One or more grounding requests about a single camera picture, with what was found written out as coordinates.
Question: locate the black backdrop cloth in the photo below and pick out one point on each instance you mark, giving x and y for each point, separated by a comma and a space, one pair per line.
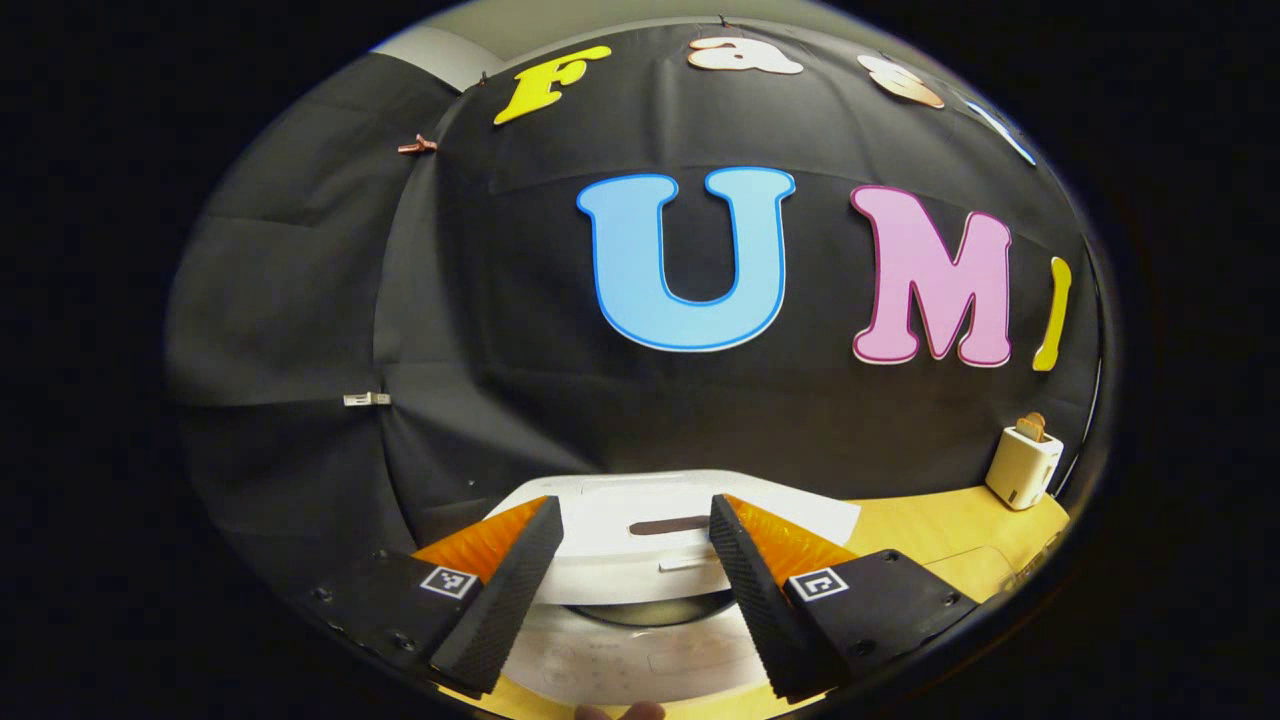
500, 300

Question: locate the white rice cooker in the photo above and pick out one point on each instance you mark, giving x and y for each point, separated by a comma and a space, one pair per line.
630, 570

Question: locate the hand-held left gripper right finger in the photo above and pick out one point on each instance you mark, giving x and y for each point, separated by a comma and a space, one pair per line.
760, 600

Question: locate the clear plastic container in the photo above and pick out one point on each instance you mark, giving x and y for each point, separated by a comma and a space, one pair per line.
975, 565

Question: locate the white clip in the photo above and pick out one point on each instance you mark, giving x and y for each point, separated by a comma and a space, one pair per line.
366, 399

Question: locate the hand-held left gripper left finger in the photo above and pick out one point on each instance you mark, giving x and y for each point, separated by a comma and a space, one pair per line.
500, 610

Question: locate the white toaster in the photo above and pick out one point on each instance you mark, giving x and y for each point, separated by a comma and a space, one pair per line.
1020, 470

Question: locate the copper clip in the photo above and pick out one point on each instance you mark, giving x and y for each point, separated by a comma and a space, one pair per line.
417, 145

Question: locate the brown toast slice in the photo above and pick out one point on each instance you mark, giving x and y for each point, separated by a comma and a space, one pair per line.
1031, 428

